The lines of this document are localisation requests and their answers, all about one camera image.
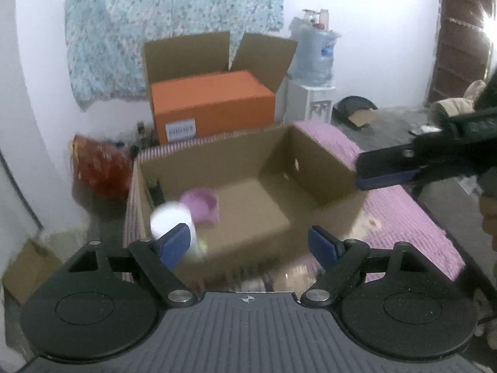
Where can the black cylindrical tube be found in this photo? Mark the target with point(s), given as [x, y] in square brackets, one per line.
[156, 194]

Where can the white water dispenser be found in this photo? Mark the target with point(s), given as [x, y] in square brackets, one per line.
[299, 101]

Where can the pale pink bottle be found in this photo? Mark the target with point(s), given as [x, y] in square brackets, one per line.
[323, 17]

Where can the white pill bottle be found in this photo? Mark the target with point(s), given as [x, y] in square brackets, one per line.
[167, 217]

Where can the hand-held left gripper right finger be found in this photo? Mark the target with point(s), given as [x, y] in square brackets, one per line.
[322, 246]

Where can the small cardboard box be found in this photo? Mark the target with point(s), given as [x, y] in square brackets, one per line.
[31, 268]

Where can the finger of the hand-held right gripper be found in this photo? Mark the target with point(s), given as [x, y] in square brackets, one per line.
[388, 180]

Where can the orange box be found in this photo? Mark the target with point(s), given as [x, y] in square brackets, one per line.
[213, 101]

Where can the tall-flapped cardboard box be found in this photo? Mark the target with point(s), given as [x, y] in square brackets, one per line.
[186, 54]

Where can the brown wooden door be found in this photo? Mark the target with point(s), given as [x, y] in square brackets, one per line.
[458, 46]

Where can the brown cardboard box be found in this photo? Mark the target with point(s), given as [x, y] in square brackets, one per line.
[240, 202]

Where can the purple checkered tablecloth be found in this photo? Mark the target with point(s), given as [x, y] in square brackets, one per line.
[407, 217]

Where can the pink plastic lid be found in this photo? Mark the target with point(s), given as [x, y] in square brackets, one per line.
[200, 202]

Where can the person's right hand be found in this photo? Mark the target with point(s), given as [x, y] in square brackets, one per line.
[490, 209]

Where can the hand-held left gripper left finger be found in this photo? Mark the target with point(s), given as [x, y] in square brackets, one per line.
[176, 244]

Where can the flat cardboard piece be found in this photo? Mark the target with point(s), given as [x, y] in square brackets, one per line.
[363, 118]

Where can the red patterned bag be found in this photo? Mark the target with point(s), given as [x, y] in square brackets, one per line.
[101, 163]

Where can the white fluffy cloth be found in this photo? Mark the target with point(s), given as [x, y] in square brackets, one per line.
[452, 108]

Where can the floral blue cloth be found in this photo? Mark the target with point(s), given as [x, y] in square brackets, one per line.
[136, 27]

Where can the blue water jug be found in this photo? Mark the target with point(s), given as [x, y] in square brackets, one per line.
[312, 54]

